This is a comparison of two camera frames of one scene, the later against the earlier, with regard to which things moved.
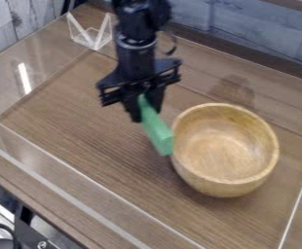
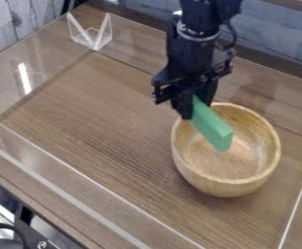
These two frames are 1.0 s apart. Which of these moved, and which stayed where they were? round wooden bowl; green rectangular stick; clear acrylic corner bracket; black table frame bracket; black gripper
Moved: green rectangular stick; black gripper
Stayed: clear acrylic corner bracket; black table frame bracket; round wooden bowl
